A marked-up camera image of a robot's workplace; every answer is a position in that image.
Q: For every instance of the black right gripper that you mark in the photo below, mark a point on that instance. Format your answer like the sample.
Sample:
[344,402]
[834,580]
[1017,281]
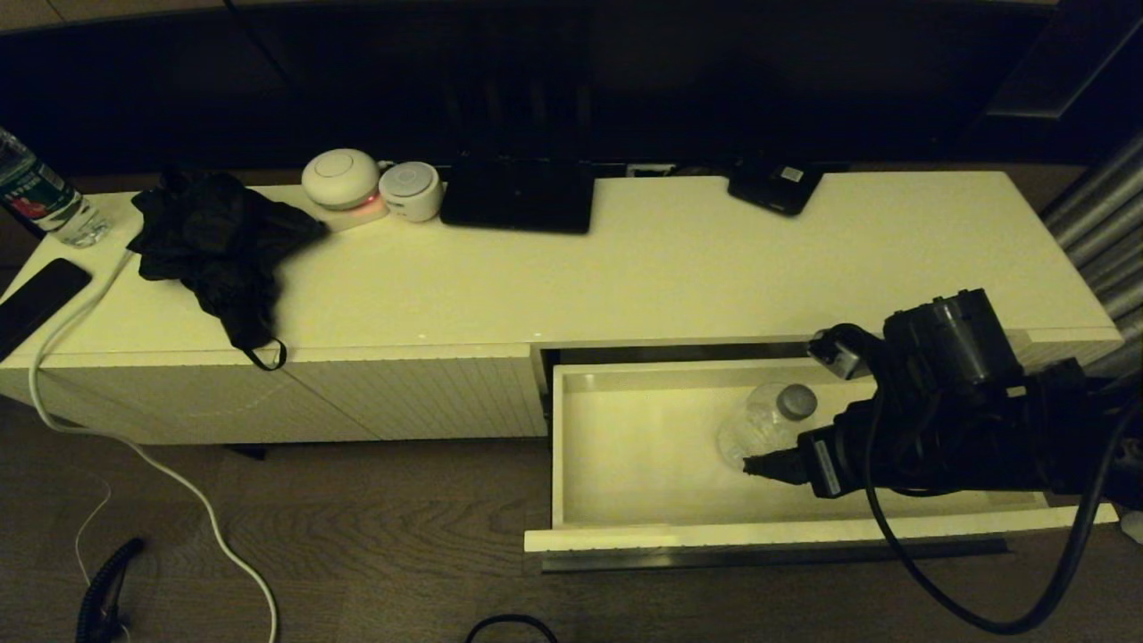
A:
[857,451]

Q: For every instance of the clear plastic water bottle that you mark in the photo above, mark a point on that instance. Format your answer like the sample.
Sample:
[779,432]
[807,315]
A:
[759,424]

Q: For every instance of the white fluted drawer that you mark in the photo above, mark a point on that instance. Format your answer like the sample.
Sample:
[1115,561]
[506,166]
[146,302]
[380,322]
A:
[643,446]

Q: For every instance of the white low cabinet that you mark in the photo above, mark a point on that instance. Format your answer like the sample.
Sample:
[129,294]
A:
[625,286]

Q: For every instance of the small black labelled box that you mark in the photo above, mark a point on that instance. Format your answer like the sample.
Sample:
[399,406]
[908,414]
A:
[772,190]

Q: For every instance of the white power socket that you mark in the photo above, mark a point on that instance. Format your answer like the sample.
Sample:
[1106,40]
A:
[649,171]

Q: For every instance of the small white floor object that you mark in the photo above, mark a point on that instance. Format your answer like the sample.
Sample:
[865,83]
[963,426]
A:
[1134,527]

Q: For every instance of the black router box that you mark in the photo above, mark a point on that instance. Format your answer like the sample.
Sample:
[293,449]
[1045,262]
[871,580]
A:
[518,201]

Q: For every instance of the grey curtain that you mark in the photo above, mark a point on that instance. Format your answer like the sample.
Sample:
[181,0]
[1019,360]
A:
[1103,223]

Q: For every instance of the large black television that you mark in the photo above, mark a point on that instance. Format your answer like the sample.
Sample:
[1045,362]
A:
[625,80]

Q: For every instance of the white cylindrical speaker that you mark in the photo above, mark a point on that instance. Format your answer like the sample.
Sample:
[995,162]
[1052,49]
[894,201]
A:
[411,192]

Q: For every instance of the white flat charging base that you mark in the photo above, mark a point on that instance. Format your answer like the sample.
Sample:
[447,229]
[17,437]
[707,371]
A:
[357,217]

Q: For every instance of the dark angular panel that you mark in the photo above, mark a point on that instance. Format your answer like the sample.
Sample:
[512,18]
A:
[1063,62]

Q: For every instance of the white dome shaped device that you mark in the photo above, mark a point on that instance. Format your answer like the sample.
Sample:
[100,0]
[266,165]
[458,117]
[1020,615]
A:
[339,179]

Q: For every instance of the black crumpled cloth bag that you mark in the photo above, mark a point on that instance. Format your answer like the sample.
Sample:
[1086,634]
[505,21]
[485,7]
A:
[214,241]

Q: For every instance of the black smartphone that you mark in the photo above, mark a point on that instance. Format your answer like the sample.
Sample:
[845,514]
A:
[36,304]

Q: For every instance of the green labelled water bottle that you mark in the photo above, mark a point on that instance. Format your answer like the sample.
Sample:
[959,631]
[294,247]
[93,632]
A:
[45,201]

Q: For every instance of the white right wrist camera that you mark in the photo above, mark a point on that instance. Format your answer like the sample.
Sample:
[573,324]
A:
[835,355]

